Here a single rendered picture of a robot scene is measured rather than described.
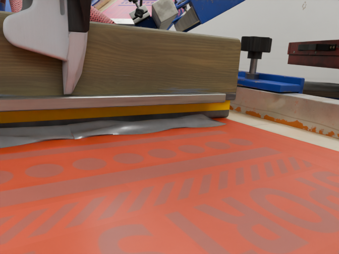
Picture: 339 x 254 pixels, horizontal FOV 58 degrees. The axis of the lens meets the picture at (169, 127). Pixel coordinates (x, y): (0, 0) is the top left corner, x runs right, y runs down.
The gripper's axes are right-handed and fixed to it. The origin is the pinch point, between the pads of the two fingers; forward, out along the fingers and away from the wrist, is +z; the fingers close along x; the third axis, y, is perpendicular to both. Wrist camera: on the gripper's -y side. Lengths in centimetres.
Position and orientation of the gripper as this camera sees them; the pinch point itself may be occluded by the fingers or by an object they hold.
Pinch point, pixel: (68, 76)
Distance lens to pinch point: 30.2
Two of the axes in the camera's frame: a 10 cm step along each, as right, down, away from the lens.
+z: -0.6, 9.7, 2.5
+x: 5.5, 2.4, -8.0
